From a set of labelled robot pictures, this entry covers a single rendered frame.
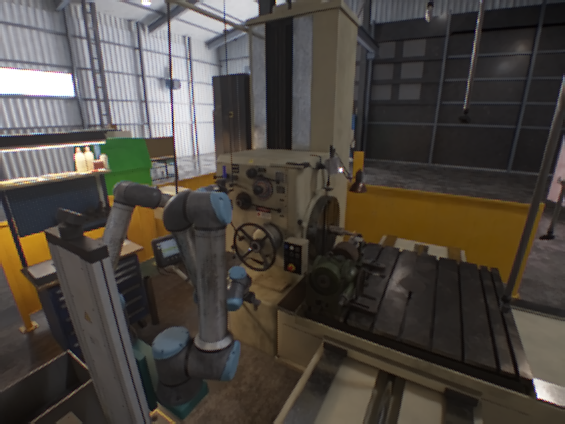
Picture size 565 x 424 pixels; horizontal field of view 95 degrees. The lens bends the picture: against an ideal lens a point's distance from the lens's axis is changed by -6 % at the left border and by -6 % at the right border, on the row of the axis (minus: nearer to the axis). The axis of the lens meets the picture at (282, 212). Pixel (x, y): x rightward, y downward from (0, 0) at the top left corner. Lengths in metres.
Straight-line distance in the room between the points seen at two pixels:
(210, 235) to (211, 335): 0.38
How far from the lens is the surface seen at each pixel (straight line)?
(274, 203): 2.05
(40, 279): 2.84
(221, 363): 1.18
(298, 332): 2.57
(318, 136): 2.53
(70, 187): 3.24
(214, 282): 1.04
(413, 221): 4.31
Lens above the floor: 2.15
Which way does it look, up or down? 19 degrees down
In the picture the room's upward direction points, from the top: straight up
